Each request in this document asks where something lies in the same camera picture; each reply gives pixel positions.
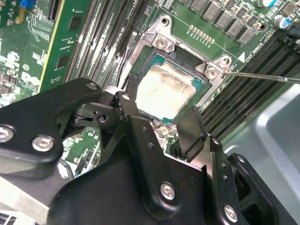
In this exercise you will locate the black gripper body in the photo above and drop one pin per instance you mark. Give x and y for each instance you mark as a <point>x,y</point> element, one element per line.
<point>100,199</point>

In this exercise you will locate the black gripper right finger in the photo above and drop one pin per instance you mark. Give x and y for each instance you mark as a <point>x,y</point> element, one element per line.
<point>216,154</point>

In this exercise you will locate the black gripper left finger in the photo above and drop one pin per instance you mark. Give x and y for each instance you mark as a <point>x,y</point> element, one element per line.
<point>35,112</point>

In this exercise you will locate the silver topped CPU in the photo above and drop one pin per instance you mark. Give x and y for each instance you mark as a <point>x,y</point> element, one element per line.
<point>164,91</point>

